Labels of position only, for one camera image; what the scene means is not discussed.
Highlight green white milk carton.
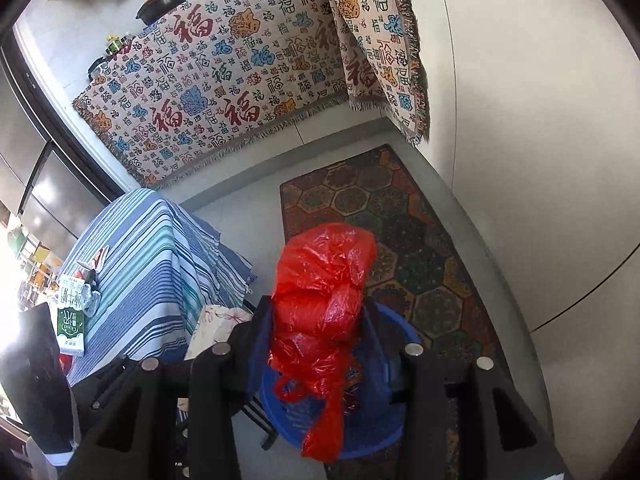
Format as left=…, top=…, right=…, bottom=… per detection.
left=55, top=270, right=101, bottom=356

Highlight clear white plastic wrapper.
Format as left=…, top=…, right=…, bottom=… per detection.
left=184, top=304, right=253, bottom=361

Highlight red plastic bag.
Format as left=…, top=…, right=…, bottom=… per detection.
left=268, top=223, right=376, bottom=463

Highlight small white red wrapper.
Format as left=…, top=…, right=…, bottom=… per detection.
left=77, top=246, right=110, bottom=273

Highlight blue plastic waste basket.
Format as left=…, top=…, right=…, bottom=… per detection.
left=260, top=304, right=420, bottom=460

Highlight blue striped tablecloth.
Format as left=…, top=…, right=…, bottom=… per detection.
left=58, top=188, right=255, bottom=385

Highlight hexagon patterned floor rug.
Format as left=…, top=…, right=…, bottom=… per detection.
left=278, top=143, right=511, bottom=480

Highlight silver multi-door refrigerator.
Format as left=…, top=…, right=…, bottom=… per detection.
left=0, top=58, right=106, bottom=261

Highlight condiment bottles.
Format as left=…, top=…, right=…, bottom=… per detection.
left=87, top=35, right=132, bottom=81

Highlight white lower cabinets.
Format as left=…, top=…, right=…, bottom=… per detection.
left=412, top=0, right=639, bottom=479

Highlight black pot orange lid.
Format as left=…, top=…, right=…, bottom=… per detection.
left=136, top=0, right=186, bottom=26

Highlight patterned fu character blanket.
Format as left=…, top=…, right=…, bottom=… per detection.
left=73, top=0, right=430, bottom=188

